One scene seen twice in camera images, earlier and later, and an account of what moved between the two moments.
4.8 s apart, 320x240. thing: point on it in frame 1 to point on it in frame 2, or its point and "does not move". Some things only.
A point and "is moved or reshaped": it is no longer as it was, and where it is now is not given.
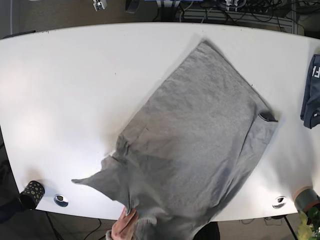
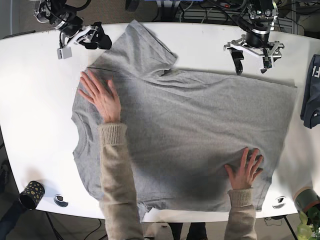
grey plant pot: x=306 y=198 does not move
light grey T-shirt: x=190 y=148 is moved or reshaped
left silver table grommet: x=60 y=200 does not move
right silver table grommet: x=279 y=202 does not move
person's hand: x=122 y=229 to x=107 y=101
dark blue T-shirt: x=310 y=112 does not move
